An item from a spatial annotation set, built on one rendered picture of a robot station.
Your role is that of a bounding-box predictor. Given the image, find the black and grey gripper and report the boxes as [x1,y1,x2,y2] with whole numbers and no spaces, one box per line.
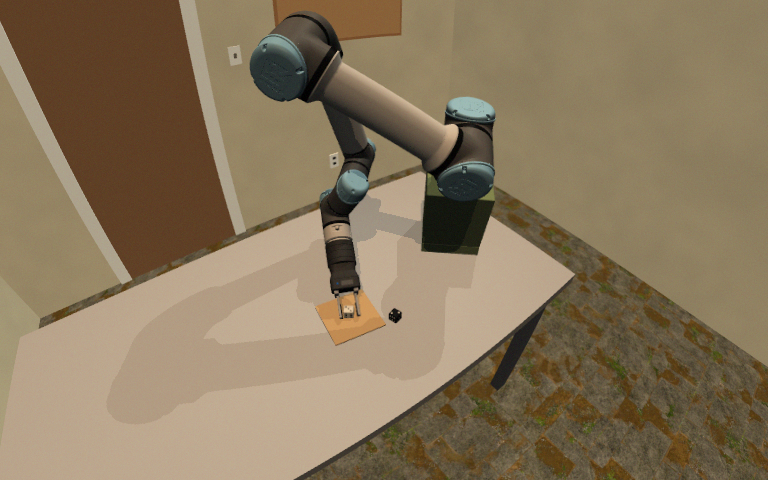
[323,223,361,319]

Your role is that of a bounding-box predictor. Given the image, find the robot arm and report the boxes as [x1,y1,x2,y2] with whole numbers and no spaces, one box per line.
[250,11,495,229]

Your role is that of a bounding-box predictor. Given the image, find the orange flat mat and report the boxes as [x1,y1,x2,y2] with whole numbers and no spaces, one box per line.
[315,289,386,346]

